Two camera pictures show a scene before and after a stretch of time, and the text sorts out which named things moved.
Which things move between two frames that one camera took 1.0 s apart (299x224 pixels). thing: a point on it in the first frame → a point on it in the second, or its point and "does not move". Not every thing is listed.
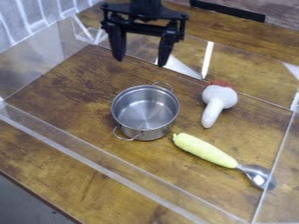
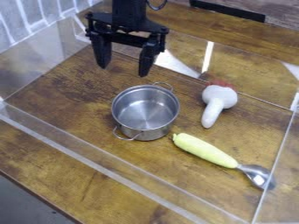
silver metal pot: x=144 y=110 does not move
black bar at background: x=237 y=13 does not move
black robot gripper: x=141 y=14 → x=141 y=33
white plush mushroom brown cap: x=219 y=95 does not move
